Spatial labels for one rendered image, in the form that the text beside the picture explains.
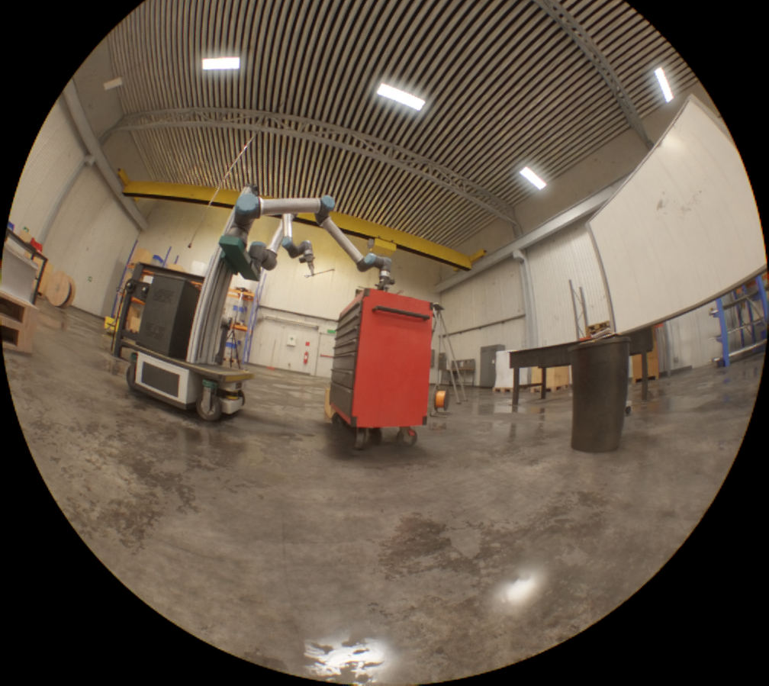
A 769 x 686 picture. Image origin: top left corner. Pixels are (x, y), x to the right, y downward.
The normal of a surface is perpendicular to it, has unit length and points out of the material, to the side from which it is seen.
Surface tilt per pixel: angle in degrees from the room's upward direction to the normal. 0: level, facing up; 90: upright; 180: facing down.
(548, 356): 90
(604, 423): 94
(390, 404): 90
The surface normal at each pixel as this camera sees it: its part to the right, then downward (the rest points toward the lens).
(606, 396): -0.63, -0.22
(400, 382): 0.39, -0.25
